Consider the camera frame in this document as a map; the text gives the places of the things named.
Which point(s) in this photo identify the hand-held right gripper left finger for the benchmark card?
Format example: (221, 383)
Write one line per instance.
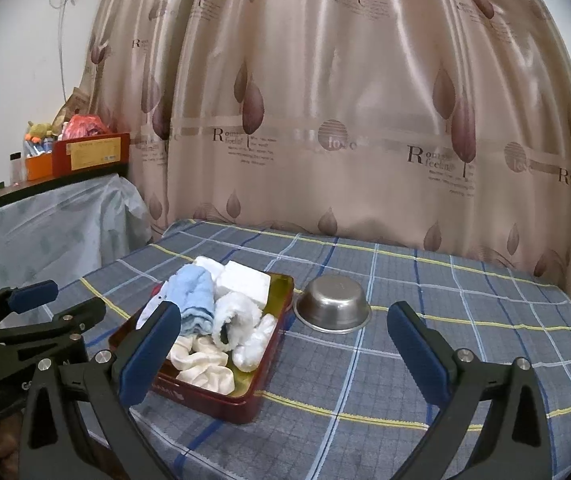
(148, 350)

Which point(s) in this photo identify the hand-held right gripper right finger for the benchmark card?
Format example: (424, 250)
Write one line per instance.
(415, 350)

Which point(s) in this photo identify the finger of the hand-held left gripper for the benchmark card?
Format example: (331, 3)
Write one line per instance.
(60, 327)
(33, 296)

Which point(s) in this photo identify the cream scrunchie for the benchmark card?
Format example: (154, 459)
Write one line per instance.
(200, 370)

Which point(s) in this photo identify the light blue towel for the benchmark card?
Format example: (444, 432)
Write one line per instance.
(193, 295)

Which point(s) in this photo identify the red and gold tin box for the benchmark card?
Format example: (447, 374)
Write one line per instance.
(225, 402)

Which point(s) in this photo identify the white fluffy sock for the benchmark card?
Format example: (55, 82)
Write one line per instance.
(235, 315)
(258, 345)

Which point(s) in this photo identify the white towel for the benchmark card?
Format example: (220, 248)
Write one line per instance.
(208, 265)
(243, 280)

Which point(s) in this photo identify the translucent plastic cover sheet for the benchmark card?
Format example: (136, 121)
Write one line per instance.
(65, 230)

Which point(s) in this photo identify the grey plaid bed sheet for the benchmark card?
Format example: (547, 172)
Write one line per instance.
(340, 370)

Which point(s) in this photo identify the stainless steel bowl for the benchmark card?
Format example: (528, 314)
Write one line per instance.
(333, 305)

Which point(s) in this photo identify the dark desk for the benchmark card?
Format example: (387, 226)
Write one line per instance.
(25, 191)

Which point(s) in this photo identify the clear bottle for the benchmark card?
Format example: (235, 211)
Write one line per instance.
(15, 170)

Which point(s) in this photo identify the orange box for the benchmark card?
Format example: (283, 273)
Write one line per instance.
(39, 167)

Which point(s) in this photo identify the red box with yellow label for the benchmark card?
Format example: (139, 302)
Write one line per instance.
(90, 155)

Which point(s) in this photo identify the green plush toy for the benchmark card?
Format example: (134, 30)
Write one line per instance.
(40, 129)

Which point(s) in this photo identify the red plastic bag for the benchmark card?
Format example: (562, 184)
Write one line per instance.
(85, 125)

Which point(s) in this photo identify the brown paper bag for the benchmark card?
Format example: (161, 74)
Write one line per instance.
(76, 102)

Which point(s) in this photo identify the beige leaf print curtain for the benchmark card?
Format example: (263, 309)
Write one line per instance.
(340, 110)

